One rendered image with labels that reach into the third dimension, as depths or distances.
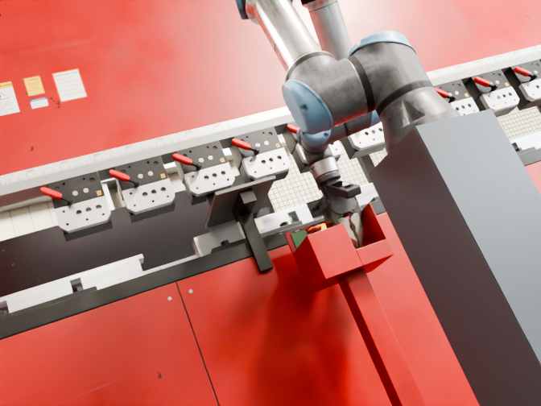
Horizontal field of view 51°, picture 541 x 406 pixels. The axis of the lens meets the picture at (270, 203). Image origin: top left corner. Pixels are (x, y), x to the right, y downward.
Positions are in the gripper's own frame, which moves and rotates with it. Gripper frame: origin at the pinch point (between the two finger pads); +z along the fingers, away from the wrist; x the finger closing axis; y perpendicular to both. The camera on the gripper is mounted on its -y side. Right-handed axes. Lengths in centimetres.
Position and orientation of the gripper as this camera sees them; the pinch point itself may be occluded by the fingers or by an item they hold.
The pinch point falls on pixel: (357, 242)
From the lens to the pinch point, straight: 153.1
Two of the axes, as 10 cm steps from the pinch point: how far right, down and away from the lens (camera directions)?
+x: -9.1, 2.8, -3.1
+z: 3.5, 9.1, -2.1
